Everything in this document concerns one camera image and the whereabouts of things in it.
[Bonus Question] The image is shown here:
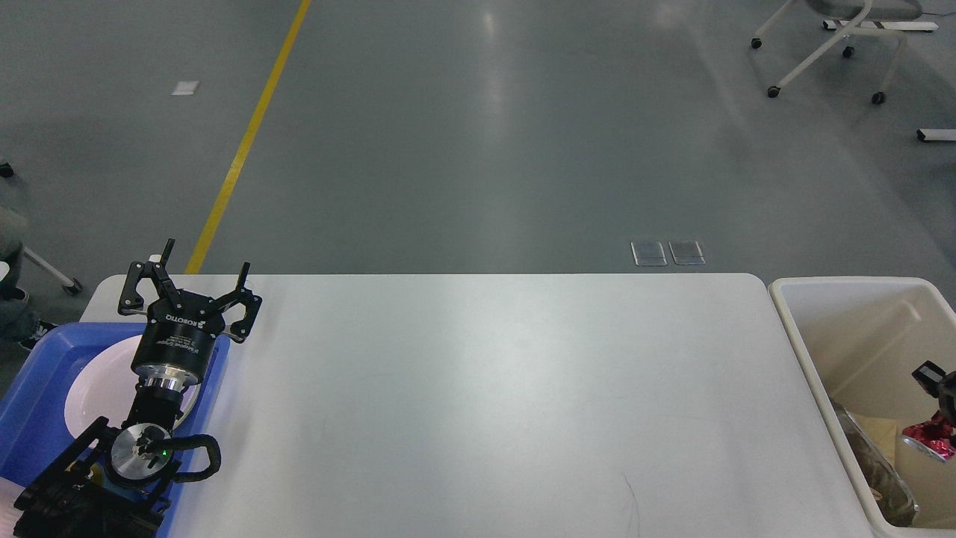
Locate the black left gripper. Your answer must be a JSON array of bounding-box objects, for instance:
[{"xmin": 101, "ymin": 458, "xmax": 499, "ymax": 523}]
[{"xmin": 117, "ymin": 239, "xmax": 262, "ymax": 392}]

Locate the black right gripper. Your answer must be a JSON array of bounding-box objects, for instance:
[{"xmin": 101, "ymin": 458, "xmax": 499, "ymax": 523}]
[{"xmin": 911, "ymin": 361, "xmax": 956, "ymax": 427}]

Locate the red foil wrapper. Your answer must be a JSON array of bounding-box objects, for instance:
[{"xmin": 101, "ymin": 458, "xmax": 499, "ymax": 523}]
[{"xmin": 901, "ymin": 411, "xmax": 955, "ymax": 463}]

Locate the pink plate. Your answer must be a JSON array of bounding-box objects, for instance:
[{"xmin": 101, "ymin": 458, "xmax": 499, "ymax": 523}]
[{"xmin": 64, "ymin": 333, "xmax": 202, "ymax": 442}]

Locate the aluminium foil tray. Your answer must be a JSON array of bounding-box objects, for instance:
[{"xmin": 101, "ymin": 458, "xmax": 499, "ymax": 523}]
[{"xmin": 830, "ymin": 401, "xmax": 919, "ymax": 528}]

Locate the brown paper bag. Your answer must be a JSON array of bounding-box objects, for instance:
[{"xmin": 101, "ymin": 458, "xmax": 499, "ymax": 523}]
[{"xmin": 848, "ymin": 412, "xmax": 898, "ymax": 466}]

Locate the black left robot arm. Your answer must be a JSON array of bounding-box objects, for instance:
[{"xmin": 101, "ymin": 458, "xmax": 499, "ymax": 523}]
[{"xmin": 11, "ymin": 239, "xmax": 262, "ymax": 537}]

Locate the light green plate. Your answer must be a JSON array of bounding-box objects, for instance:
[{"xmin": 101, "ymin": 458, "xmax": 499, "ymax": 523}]
[{"xmin": 173, "ymin": 384, "xmax": 202, "ymax": 430}]

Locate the beige plastic bin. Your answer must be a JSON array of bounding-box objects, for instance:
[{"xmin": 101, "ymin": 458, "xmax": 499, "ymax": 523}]
[{"xmin": 769, "ymin": 276, "xmax": 955, "ymax": 537}]

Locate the white chair leg left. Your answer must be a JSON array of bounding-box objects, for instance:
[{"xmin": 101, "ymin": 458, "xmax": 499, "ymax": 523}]
[{"xmin": 23, "ymin": 246, "xmax": 84, "ymax": 296}]

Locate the black white sneaker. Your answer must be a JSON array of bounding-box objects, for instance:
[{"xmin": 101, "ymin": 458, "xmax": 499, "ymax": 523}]
[{"xmin": 19, "ymin": 320, "xmax": 59, "ymax": 350}]

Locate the person's jeans leg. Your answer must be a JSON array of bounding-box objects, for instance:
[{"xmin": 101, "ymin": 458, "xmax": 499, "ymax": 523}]
[{"xmin": 1, "ymin": 205, "xmax": 38, "ymax": 341}]

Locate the white furniture leg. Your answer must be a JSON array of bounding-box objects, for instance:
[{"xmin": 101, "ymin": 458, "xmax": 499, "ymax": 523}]
[{"xmin": 916, "ymin": 129, "xmax": 956, "ymax": 143}]

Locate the pink object tray corner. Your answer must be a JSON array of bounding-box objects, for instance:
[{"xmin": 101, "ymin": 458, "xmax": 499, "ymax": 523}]
[{"xmin": 0, "ymin": 477, "xmax": 24, "ymax": 537}]

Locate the floor outlet cover right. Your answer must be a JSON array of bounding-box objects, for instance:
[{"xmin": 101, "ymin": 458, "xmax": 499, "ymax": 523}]
[{"xmin": 668, "ymin": 241, "xmax": 707, "ymax": 266}]

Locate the floor outlet cover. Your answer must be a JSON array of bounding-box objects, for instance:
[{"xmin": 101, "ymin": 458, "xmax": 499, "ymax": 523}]
[
  {"xmin": 630, "ymin": 241, "xmax": 668, "ymax": 267},
  {"xmin": 668, "ymin": 241, "xmax": 707, "ymax": 266}
]

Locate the floor outlet cover left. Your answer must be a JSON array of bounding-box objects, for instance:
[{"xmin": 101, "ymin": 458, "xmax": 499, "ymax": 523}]
[{"xmin": 630, "ymin": 241, "xmax": 668, "ymax": 267}]

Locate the white office chair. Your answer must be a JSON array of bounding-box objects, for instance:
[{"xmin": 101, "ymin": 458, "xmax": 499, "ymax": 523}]
[{"xmin": 766, "ymin": 1, "xmax": 925, "ymax": 105}]

